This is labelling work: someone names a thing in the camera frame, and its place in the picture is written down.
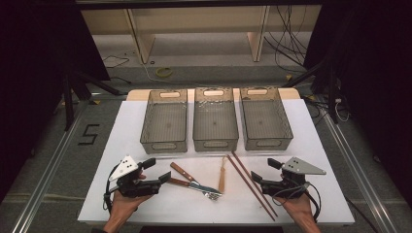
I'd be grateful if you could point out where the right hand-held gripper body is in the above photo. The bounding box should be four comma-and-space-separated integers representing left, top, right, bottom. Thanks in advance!
260, 156, 327, 199

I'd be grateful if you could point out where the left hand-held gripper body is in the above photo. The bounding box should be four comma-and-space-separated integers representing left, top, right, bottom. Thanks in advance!
108, 154, 162, 199

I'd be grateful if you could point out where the wooden-handled metal fork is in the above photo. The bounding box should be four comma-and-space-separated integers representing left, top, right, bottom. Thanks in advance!
167, 177, 223, 201

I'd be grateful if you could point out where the wooden-handled table knife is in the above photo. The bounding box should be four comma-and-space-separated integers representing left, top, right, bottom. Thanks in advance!
169, 161, 223, 195

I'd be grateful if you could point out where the small light wooden spoon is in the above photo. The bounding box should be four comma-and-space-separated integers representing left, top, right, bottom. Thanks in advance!
218, 155, 228, 194

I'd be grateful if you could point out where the grey transparent plastic bin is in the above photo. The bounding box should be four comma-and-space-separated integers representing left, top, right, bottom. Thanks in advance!
238, 85, 294, 151
139, 88, 189, 154
192, 86, 240, 153

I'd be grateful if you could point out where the person's left hand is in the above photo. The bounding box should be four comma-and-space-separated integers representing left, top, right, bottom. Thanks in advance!
108, 189, 154, 225

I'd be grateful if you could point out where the person's right hand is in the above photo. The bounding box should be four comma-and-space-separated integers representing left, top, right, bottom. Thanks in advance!
274, 193, 314, 224

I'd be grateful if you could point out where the white table cover sheet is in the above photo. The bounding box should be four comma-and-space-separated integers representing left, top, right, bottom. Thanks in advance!
77, 98, 356, 226

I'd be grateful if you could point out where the black metal stand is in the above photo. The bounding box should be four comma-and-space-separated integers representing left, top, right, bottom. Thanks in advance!
281, 61, 339, 124

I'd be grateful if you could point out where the yellow tape roll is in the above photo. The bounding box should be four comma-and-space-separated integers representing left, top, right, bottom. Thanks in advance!
154, 66, 174, 79

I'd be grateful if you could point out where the black tripod stand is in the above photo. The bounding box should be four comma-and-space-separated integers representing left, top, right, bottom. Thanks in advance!
62, 71, 129, 132

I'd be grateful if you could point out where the black curtain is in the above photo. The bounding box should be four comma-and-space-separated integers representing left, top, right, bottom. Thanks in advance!
304, 0, 412, 208
0, 0, 111, 202

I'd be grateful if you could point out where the light wooden shelf unit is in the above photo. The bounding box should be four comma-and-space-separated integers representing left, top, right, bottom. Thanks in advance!
81, 4, 322, 64

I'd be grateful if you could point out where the right hand-held gripper black cable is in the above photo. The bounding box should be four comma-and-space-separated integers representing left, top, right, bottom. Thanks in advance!
271, 181, 323, 222

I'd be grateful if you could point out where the aluminium floor rail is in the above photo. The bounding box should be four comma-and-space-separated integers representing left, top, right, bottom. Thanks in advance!
319, 106, 399, 233
11, 100, 90, 233

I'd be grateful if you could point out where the white floor cable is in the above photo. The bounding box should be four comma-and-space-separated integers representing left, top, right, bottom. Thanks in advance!
139, 61, 195, 86

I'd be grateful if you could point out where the thin black floor cable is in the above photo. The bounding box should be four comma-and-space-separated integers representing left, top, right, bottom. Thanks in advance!
102, 55, 130, 70

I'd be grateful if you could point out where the bundle of black cables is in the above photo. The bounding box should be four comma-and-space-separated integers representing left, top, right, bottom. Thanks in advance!
263, 4, 309, 71

